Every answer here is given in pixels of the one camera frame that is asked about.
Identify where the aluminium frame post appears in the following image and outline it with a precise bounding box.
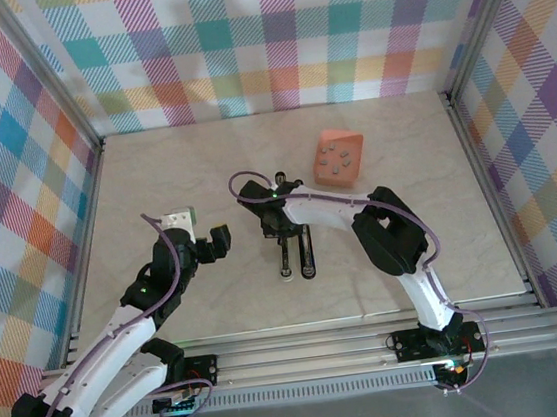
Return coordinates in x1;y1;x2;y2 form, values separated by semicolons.
0;0;107;164
428;0;546;106

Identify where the small lit circuit board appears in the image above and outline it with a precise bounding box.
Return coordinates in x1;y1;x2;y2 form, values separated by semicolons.
434;357;473;385
151;391;202;417

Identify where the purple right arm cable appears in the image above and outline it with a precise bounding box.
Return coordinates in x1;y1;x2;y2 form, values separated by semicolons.
226;145;496;417

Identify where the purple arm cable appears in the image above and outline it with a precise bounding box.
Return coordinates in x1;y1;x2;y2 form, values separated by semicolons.
226;145;496;417
11;207;207;417

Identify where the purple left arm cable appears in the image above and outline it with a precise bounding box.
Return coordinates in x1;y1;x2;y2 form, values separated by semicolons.
11;207;207;417

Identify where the slotted grey cable duct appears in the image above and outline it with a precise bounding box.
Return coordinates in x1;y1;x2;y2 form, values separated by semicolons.
117;369;441;417

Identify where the aluminium side rail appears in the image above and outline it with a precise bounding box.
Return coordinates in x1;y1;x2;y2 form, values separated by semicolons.
441;83;545;314
41;139;130;360

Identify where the orange dice block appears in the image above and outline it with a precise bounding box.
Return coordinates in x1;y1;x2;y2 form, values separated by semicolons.
308;125;370;191

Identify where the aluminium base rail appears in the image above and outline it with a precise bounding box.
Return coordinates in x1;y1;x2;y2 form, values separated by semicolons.
35;290;557;413

